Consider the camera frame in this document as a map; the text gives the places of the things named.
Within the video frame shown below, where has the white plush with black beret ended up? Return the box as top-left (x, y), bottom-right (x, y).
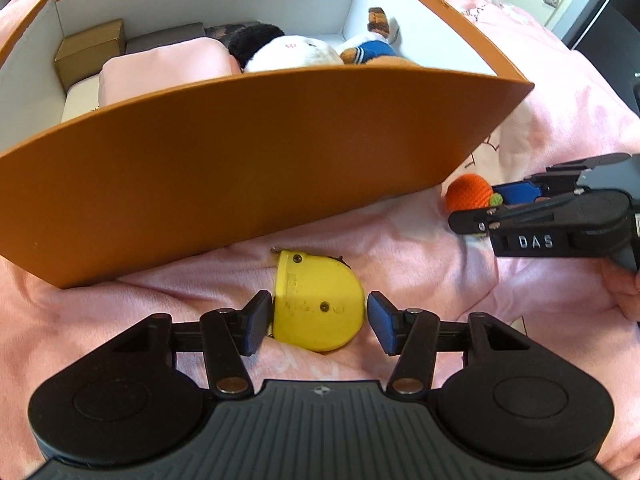
top-left (227, 23), bottom-right (344, 73)

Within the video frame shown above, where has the gold cardboard box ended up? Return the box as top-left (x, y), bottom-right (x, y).
top-left (53, 18), bottom-right (126, 92)

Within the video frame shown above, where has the orange crochet fruit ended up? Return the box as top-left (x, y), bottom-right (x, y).
top-left (445, 174), bottom-right (503, 212)

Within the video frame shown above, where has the person's right hand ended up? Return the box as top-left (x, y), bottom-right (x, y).
top-left (601, 260), bottom-right (640, 322)

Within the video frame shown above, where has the brown bear plush sailor outfit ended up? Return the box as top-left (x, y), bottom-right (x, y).
top-left (337, 6), bottom-right (418, 68)

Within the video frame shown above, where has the illustrated woman picture card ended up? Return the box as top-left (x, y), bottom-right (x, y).
top-left (204, 21), bottom-right (256, 44)

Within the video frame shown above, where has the orange cardboard storage box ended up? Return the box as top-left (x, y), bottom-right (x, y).
top-left (1, 0), bottom-right (533, 288)

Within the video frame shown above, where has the pink fabric pouch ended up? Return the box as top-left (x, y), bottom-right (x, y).
top-left (99, 37), bottom-right (241, 107)

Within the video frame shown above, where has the yellow tape measure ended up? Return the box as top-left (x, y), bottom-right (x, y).
top-left (272, 249), bottom-right (366, 353)

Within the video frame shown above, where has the pink patterned duvet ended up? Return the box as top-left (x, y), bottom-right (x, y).
top-left (1, 0), bottom-right (639, 479)

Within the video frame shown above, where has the white glasses case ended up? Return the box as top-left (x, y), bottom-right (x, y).
top-left (61, 75), bottom-right (100, 122)

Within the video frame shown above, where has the dark Xi Jiang Nan box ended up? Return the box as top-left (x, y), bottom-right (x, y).
top-left (125, 23), bottom-right (205, 54)

